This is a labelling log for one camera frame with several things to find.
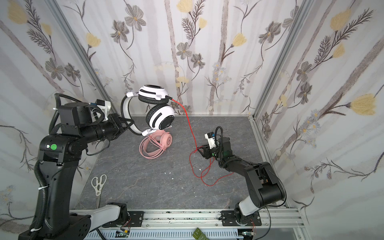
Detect white black headset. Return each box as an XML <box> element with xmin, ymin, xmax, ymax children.
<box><xmin>120</xmin><ymin>85</ymin><xmax>175</xmax><ymax>136</ymax></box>

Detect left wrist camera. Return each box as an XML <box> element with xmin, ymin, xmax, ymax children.
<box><xmin>90</xmin><ymin>99</ymin><xmax>112</xmax><ymax>121</ymax></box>

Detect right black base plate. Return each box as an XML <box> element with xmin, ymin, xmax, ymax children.
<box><xmin>219</xmin><ymin>210</ymin><xmax>262</xmax><ymax>227</ymax></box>

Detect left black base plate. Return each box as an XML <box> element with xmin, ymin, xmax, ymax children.
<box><xmin>127</xmin><ymin>211</ymin><xmax>145</xmax><ymax>228</ymax></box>

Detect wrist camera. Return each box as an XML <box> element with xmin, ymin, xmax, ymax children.
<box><xmin>205</xmin><ymin>132</ymin><xmax>217</xmax><ymax>149</ymax></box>
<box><xmin>90</xmin><ymin>99</ymin><xmax>112</xmax><ymax>121</ymax></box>

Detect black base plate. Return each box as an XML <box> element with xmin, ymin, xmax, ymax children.
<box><xmin>219</xmin><ymin>210</ymin><xmax>262</xmax><ymax>227</ymax></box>
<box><xmin>127</xmin><ymin>211</ymin><xmax>145</xmax><ymax>228</ymax></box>

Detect red headset cable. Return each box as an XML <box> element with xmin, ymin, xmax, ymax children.
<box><xmin>170</xmin><ymin>97</ymin><xmax>235</xmax><ymax>187</ymax></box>

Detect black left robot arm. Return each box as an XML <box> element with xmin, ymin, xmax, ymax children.
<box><xmin>19</xmin><ymin>93</ymin><xmax>134</xmax><ymax>240</ymax></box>

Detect white scissors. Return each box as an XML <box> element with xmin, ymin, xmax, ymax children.
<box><xmin>91</xmin><ymin>174</ymin><xmax>108</xmax><ymax>208</ymax></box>

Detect pink headset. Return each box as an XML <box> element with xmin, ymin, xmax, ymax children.
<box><xmin>139</xmin><ymin>130</ymin><xmax>173</xmax><ymax>160</ymax></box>

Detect green circuit board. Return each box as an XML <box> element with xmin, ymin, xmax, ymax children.
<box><xmin>193</xmin><ymin>228</ymin><xmax>209</xmax><ymax>240</ymax></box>

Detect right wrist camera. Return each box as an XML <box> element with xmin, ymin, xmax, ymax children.
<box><xmin>205</xmin><ymin>132</ymin><xmax>217</xmax><ymax>149</ymax></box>

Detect aluminium mounting rail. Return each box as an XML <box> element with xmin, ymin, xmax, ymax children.
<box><xmin>53</xmin><ymin>208</ymin><xmax>310</xmax><ymax>240</ymax></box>

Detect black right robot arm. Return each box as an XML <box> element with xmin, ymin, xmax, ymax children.
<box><xmin>198</xmin><ymin>126</ymin><xmax>287</xmax><ymax>225</ymax></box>

